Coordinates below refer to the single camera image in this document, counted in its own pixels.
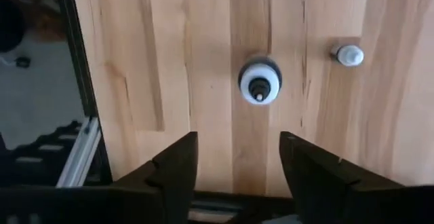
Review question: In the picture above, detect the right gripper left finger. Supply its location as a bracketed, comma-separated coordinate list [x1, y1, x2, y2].
[111, 131, 199, 224]

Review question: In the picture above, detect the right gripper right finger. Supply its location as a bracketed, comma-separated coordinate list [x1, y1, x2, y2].
[279, 130, 406, 224]

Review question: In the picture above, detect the large bottle black nozzle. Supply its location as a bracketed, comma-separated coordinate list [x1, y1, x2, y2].
[237, 56, 283, 107]

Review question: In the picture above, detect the small dark dropper bottle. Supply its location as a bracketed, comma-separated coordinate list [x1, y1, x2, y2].
[330, 43, 366, 68]

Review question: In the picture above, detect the black round floor object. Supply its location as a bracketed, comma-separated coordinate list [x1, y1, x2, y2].
[0, 0, 26, 54]

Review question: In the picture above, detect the silver aluminium bracket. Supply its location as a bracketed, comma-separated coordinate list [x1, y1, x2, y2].
[55, 116, 102, 188]

